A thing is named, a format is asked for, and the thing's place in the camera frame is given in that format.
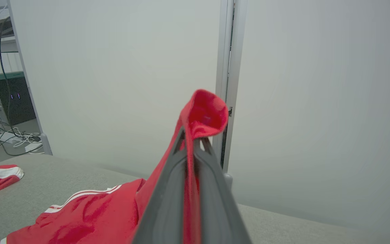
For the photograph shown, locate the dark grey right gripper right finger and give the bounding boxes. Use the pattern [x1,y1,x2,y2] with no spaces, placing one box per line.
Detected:
[193,137,252,244]

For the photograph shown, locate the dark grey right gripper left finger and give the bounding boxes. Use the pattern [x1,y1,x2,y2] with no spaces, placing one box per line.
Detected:
[132,127,187,244]

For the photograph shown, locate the red t-shirt with white sleeves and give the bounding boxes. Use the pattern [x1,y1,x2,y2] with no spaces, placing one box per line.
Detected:
[0,89,229,244]

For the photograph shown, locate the white power strip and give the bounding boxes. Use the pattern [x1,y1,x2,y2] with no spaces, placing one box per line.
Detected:
[0,130,44,154]

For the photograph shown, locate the black computer case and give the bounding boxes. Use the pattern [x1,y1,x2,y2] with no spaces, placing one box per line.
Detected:
[0,77,37,126]

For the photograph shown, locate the metal shelf rack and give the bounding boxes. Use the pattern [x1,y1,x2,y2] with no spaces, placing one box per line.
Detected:
[0,5,24,82]

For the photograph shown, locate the grey partition frame post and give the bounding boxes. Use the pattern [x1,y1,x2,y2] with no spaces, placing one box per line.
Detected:
[6,0,53,156]

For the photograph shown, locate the grey double partition post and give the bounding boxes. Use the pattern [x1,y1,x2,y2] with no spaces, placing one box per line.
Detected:
[215,0,248,190]

